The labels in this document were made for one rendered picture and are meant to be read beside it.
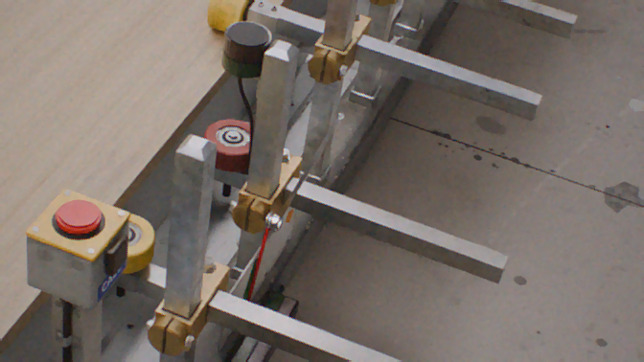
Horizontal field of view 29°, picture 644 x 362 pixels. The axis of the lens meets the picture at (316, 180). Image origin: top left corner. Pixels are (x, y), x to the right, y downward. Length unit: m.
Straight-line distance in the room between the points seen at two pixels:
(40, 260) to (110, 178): 0.54
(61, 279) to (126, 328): 0.72
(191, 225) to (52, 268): 0.32
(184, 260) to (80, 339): 0.29
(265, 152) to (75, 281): 0.58
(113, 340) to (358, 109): 0.63
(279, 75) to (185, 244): 0.27
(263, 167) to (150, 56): 0.31
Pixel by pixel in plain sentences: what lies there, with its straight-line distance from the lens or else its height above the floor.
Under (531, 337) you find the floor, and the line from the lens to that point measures 2.84.
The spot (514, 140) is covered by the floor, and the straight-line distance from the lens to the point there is 3.37.
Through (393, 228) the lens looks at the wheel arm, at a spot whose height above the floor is 0.86.
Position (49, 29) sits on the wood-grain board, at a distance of 1.93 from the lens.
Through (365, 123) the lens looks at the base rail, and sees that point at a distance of 2.14.
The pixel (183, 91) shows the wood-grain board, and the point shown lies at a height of 0.90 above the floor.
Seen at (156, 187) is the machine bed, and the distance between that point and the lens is 1.93.
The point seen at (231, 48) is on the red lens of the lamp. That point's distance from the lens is 1.56.
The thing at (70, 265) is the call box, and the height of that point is 1.20.
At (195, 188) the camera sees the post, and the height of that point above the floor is 1.08.
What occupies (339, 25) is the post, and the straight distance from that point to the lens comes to 1.80.
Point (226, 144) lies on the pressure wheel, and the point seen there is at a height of 0.91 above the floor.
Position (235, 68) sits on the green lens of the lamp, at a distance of 1.58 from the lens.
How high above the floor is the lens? 1.99
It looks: 40 degrees down
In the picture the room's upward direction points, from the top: 10 degrees clockwise
